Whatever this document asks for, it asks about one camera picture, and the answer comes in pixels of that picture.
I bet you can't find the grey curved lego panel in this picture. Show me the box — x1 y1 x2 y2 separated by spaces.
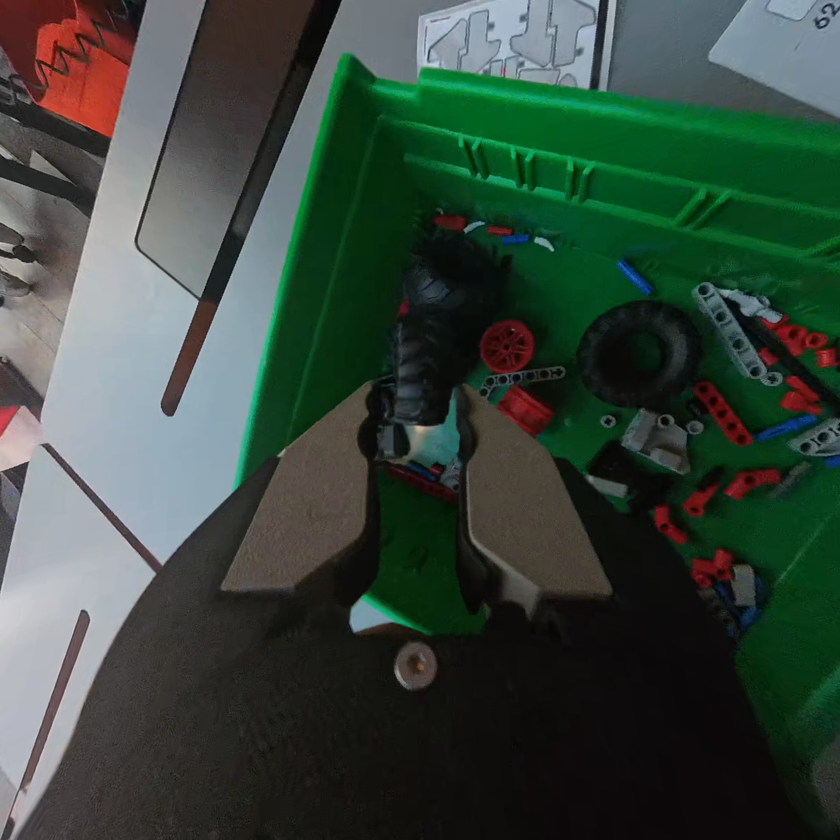
787 420 840 457

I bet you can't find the green plastic bin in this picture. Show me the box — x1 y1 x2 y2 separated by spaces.
235 52 840 834

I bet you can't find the pile of small lego pieces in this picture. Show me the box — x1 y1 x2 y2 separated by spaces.
433 210 840 637

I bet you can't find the thin grey angled lego beam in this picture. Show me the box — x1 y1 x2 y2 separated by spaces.
478 364 567 398

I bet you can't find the white instruction booklet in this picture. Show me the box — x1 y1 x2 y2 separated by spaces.
709 0 840 120

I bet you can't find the light grey lego bracket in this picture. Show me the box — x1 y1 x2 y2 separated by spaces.
620 408 693 475

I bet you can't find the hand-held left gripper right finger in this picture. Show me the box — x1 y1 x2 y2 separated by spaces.
455 384 615 618

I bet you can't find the long grey lego beam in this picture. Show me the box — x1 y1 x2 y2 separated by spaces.
692 282 785 388

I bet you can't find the red spoked lego wheel hub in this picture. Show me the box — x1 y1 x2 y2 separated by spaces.
479 319 536 371

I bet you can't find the white sticker sheet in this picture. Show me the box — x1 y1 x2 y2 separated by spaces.
417 0 618 91

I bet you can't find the long black lego axle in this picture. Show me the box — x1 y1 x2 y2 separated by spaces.
745 315 824 401

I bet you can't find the red lego wheel rim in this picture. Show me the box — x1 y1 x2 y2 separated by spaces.
497 386 557 437

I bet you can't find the red angled lego connector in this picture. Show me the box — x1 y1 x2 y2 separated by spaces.
724 468 782 501

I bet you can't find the red lego beam with holes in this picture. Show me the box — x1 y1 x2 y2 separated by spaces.
692 381 756 447

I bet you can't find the red box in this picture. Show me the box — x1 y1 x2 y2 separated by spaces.
0 0 142 139

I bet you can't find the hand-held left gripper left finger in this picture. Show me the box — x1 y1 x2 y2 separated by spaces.
221 381 385 608

